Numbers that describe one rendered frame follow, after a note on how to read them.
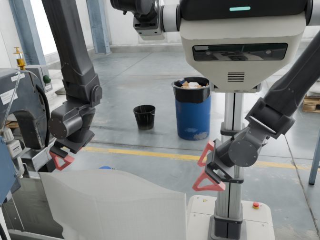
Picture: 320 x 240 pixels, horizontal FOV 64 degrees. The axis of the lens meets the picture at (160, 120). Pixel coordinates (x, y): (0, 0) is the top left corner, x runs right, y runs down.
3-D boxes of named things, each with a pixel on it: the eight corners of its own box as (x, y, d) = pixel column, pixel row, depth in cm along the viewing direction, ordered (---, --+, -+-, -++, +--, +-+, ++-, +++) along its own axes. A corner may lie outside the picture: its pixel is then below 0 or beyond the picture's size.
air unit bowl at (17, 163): (28, 171, 75) (22, 153, 73) (20, 177, 72) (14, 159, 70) (19, 170, 76) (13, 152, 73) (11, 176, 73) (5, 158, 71)
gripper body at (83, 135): (54, 145, 70) (59, 124, 66) (73, 126, 78) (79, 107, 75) (75, 155, 70) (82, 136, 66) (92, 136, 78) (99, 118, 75)
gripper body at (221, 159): (207, 165, 59) (232, 147, 56) (211, 141, 68) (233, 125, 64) (227, 183, 60) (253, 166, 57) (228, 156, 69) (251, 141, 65)
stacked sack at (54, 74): (81, 76, 421) (79, 67, 415) (66, 84, 383) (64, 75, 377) (46, 76, 439) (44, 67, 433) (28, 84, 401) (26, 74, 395)
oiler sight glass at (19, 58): (27, 63, 82) (24, 52, 80) (22, 65, 79) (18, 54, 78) (21, 63, 82) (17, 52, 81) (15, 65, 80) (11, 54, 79)
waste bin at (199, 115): (215, 125, 336) (215, 76, 310) (211, 145, 291) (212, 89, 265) (178, 123, 349) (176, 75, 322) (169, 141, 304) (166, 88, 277)
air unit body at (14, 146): (33, 172, 77) (17, 125, 70) (21, 182, 73) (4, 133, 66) (21, 170, 78) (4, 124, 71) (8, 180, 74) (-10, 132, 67)
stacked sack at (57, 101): (73, 101, 384) (71, 92, 378) (46, 120, 326) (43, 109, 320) (48, 101, 394) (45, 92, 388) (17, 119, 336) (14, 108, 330)
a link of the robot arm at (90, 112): (101, 106, 69) (84, 95, 70) (85, 115, 63) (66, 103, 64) (94, 125, 73) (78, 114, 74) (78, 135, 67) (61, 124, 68)
